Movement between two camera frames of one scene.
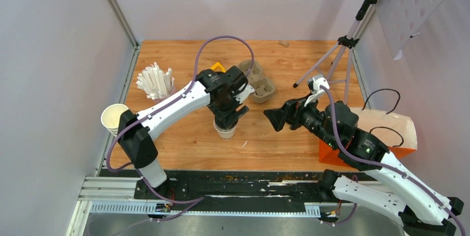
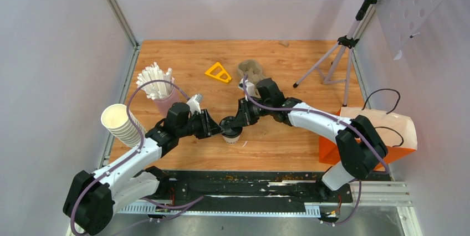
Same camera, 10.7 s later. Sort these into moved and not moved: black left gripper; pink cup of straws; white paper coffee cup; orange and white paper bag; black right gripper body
Moved: black right gripper body; white paper coffee cup; black left gripper
Not moved: orange and white paper bag; pink cup of straws
